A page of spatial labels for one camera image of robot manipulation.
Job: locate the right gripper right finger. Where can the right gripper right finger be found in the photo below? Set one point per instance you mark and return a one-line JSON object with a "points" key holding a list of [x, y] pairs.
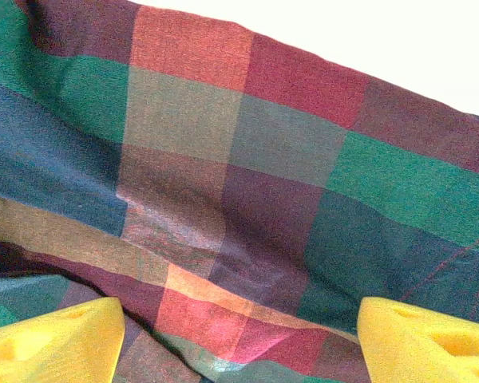
{"points": [[423, 347]]}

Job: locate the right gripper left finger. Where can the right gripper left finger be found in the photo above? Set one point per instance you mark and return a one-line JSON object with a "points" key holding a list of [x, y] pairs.
{"points": [[44, 343]]}

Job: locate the multicolour plaid long sleeve shirt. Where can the multicolour plaid long sleeve shirt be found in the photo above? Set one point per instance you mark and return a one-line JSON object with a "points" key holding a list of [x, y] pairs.
{"points": [[231, 167]]}

